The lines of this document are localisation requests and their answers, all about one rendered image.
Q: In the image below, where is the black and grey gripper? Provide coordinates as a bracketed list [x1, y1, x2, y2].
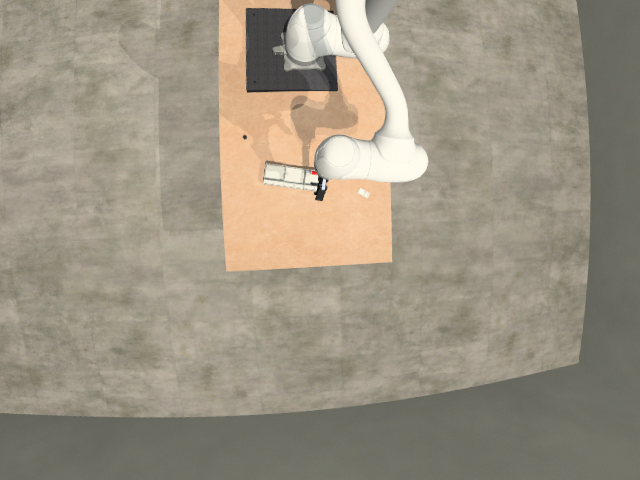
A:
[314, 174, 329, 201]

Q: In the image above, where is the grey three-compartment bin rack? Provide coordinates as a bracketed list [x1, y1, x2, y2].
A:
[263, 164, 318, 191]

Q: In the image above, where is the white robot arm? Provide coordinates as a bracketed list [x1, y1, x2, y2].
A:
[273, 0, 428, 182]

